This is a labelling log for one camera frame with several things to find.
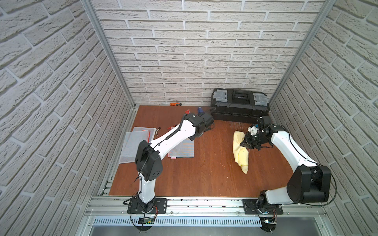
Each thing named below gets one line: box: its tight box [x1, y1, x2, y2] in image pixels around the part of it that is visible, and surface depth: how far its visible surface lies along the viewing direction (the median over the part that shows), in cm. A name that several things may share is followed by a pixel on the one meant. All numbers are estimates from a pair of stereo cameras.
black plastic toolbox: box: [210, 88, 271, 122], surface depth 102 cm
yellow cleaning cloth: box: [232, 130, 249, 175], surface depth 81 cm
